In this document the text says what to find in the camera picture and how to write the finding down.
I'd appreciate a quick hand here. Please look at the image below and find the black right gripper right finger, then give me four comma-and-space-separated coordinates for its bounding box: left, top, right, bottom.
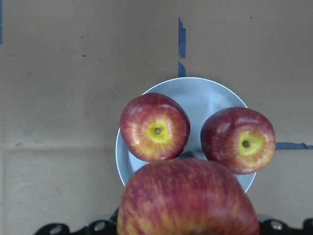
260, 218, 313, 235

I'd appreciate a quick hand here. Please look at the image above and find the red apple on plate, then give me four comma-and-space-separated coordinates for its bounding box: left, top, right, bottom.
200, 107, 276, 174
120, 93, 191, 162

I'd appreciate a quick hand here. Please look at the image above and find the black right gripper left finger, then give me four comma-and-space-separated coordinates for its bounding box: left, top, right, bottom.
34, 208, 120, 235

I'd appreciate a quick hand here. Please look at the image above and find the red yellow apple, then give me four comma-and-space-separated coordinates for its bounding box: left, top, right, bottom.
117, 158, 261, 235

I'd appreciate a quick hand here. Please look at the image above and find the light blue plate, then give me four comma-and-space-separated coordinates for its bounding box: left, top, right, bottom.
115, 77, 256, 192

